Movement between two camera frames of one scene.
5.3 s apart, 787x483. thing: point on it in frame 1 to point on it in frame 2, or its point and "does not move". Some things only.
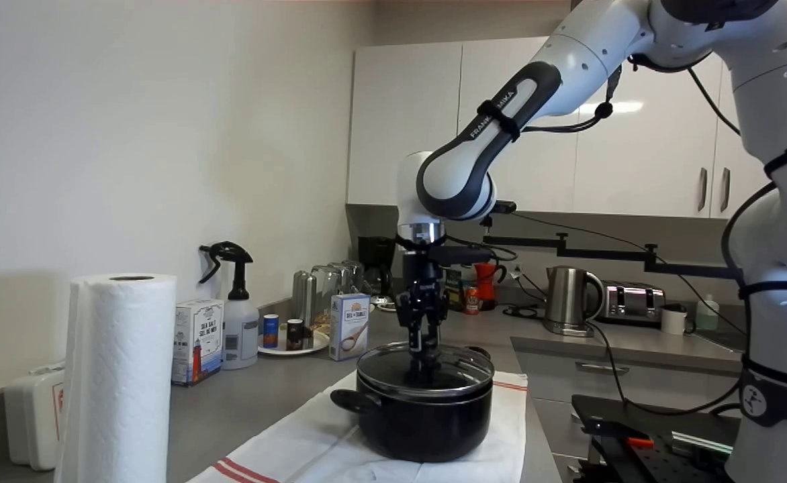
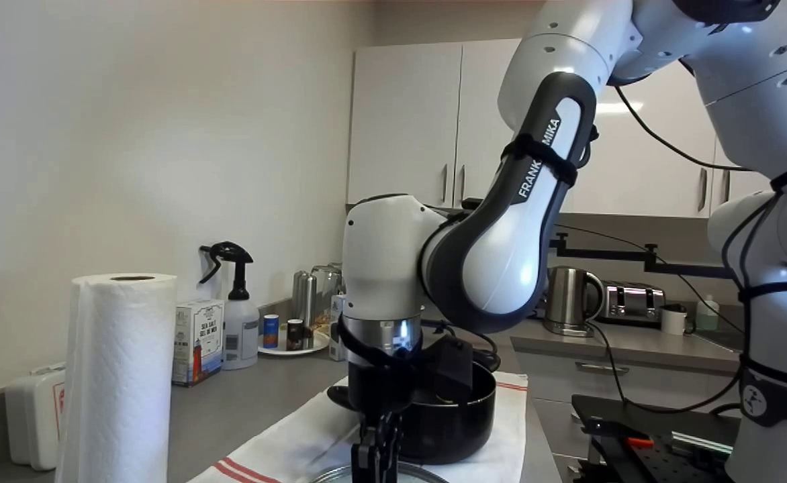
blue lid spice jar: (270, 327) does not move
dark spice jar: (293, 332) does not move
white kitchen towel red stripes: (315, 441) does not move
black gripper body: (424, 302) to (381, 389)
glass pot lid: (459, 369) to (338, 464)
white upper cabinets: (664, 142) does not move
